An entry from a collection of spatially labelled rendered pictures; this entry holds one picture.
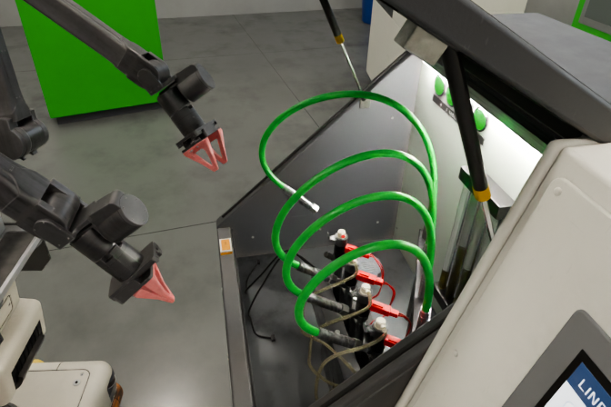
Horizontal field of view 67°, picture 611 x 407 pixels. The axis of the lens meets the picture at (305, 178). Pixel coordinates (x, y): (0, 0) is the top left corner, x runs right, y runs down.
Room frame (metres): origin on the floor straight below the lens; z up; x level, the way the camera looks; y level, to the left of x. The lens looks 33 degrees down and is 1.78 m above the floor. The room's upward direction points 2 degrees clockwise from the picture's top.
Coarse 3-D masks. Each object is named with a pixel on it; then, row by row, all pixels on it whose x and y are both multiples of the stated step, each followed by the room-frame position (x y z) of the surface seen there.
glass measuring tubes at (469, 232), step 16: (464, 176) 0.79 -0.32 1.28; (464, 192) 0.79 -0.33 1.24; (496, 192) 0.72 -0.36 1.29; (464, 208) 0.79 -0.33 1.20; (480, 208) 0.73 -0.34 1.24; (496, 208) 0.68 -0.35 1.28; (464, 224) 0.77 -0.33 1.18; (480, 224) 0.72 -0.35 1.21; (496, 224) 0.69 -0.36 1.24; (464, 240) 0.76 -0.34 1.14; (480, 240) 0.72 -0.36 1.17; (448, 256) 0.79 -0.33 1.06; (464, 256) 0.76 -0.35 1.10; (480, 256) 0.69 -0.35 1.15; (448, 272) 0.79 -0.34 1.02; (464, 272) 0.73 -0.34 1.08; (448, 288) 0.76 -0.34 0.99; (448, 304) 0.74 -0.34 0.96
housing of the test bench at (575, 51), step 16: (496, 16) 1.18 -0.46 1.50; (512, 16) 1.19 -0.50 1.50; (528, 16) 1.19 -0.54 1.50; (544, 16) 1.20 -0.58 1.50; (528, 32) 1.05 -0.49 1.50; (544, 32) 1.06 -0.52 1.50; (560, 32) 1.06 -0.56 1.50; (576, 32) 1.06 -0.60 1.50; (544, 48) 0.93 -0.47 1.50; (560, 48) 0.94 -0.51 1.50; (576, 48) 0.94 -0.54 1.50; (592, 48) 0.94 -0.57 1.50; (608, 48) 0.95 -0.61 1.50; (560, 64) 0.84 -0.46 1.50; (576, 64) 0.84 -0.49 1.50; (592, 64) 0.85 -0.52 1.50; (608, 64) 0.85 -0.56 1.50; (592, 80) 0.76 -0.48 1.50; (608, 80) 0.76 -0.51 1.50; (608, 96) 0.69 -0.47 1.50
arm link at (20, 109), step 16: (0, 32) 1.03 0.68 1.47; (0, 48) 1.00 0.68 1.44; (0, 64) 0.98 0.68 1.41; (0, 80) 0.97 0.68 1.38; (16, 80) 1.01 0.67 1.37; (0, 96) 0.97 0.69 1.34; (16, 96) 0.98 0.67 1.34; (0, 112) 0.96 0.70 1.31; (16, 112) 0.96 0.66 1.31; (32, 112) 1.02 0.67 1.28; (0, 128) 0.93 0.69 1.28; (16, 128) 0.94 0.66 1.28; (0, 144) 0.92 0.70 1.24; (16, 144) 0.92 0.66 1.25
